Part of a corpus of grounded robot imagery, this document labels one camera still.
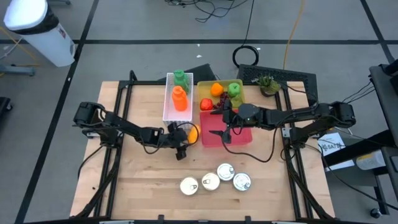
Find black perforated panel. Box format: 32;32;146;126
236;64;318;108

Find black flat panel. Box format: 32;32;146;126
157;63;216;82

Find red translucent bin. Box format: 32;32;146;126
200;109;253;147

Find silver tin can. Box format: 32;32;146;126
216;162;236;182
201;172;221;191
232;172;252;192
179;176;199;196

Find black coiled cable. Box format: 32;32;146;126
232;0;260;68

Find yellow toy mango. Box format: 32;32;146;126
188;124;201;145

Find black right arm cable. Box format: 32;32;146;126
222;126;280;163

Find orange toy fruit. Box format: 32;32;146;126
210;82;224;97

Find white trash bin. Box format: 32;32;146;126
3;0;76;68

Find black cart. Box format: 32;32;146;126
323;63;398;215

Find white paper label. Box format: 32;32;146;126
317;132;346;156

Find green plastic bottle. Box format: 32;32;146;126
173;68;190;93

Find green toy apple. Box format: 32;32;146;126
228;82;241;98

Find yellow translucent bin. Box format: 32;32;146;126
197;79;246;110

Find white plastic container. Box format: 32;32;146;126
356;150;386;170

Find potted green succulent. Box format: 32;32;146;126
259;74;282;97

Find tangled black cables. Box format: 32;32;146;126
164;0;249;23

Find black metal table frame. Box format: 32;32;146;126
73;70;335;220

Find white perforated basket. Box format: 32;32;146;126
162;72;194;123

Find green toy pear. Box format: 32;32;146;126
229;95;243;109

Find long yellow cable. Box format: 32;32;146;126
282;0;307;70

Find thin yellow floor cable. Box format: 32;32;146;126
0;26;41;68

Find red toy apple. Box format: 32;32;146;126
200;98;215;112

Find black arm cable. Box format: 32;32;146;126
222;126;280;163
177;121;200;146

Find orange plastic bottle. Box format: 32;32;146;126
171;85;189;112

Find grey stand base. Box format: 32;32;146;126
0;63;35;77

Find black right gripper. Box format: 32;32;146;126
208;98;245;144

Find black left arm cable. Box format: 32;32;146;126
177;121;200;146

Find dark red toy grapes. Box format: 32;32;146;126
214;91;231;110

